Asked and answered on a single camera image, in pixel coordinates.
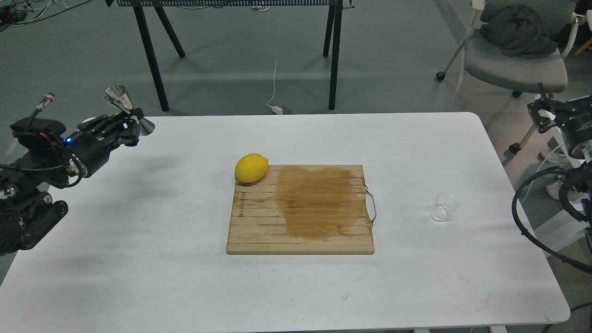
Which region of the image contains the wooden cutting board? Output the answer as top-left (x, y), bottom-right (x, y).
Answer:
top-left (226, 165), bottom-right (375, 255)

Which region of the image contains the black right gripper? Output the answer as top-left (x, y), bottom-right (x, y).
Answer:
top-left (527, 83), bottom-right (592, 160)

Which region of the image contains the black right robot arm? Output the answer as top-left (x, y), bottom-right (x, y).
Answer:
top-left (511, 82), bottom-right (592, 274)

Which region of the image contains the grey office chair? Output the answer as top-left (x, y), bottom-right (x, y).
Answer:
top-left (435, 0), bottom-right (581, 154)

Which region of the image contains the dark grey jacket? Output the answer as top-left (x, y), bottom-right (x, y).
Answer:
top-left (479, 5), bottom-right (558, 57)

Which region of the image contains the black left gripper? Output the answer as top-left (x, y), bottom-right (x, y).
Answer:
top-left (65, 113), bottom-right (140, 178)

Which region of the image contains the white charger cable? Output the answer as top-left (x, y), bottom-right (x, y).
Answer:
top-left (265, 37), bottom-right (284, 115)

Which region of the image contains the yellow lemon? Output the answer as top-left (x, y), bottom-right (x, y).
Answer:
top-left (234, 153), bottom-right (269, 183)

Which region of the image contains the black metal table frame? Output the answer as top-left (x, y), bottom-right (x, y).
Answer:
top-left (102, 0), bottom-right (355, 113)

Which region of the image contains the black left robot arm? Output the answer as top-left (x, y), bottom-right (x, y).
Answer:
top-left (0, 85), bottom-right (155, 255)

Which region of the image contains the steel jigger measuring cup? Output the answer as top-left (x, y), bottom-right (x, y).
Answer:
top-left (103, 85), bottom-right (156, 136)

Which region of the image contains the clear glass cup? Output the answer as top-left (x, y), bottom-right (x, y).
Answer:
top-left (428, 192), bottom-right (459, 222)

